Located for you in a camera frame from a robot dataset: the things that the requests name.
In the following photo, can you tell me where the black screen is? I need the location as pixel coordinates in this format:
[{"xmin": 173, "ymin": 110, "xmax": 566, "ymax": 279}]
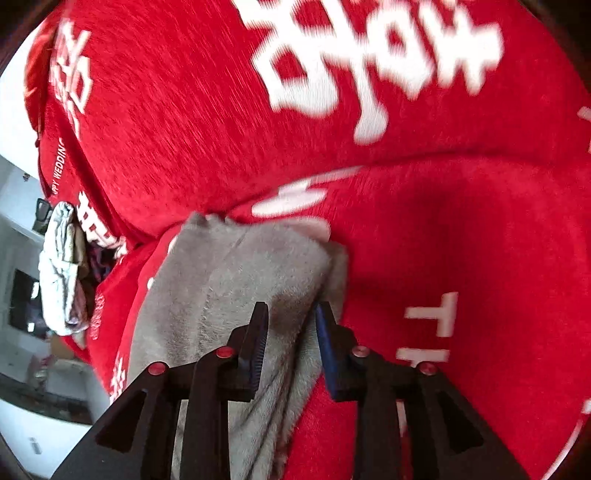
[{"xmin": 8, "ymin": 269, "xmax": 43, "ymax": 332}]

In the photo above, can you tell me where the grey knit sweater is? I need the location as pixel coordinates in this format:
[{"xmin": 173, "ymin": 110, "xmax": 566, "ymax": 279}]
[{"xmin": 122, "ymin": 211, "xmax": 350, "ymax": 480}]

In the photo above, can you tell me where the dark patterned cloth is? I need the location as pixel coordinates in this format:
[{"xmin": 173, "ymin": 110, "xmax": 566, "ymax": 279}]
[{"xmin": 85, "ymin": 240, "xmax": 122, "ymax": 284}]

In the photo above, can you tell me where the small dark object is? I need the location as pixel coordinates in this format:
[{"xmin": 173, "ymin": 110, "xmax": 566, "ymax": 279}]
[{"xmin": 31, "ymin": 198, "xmax": 53, "ymax": 233}]

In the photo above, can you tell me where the red printed blanket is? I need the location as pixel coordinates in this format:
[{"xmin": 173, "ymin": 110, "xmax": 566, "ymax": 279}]
[{"xmin": 23, "ymin": 0, "xmax": 591, "ymax": 480}]

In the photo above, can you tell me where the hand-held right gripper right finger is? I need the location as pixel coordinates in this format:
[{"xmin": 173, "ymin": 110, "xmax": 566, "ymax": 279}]
[{"xmin": 314, "ymin": 301, "xmax": 532, "ymax": 480}]

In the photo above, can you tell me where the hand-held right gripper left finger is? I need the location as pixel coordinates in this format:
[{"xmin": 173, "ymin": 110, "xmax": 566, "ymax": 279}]
[{"xmin": 51, "ymin": 301, "xmax": 270, "ymax": 480}]

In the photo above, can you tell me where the pale grey crumpled garment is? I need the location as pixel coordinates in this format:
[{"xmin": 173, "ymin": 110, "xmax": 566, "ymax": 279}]
[{"xmin": 38, "ymin": 202, "xmax": 90, "ymax": 337}]

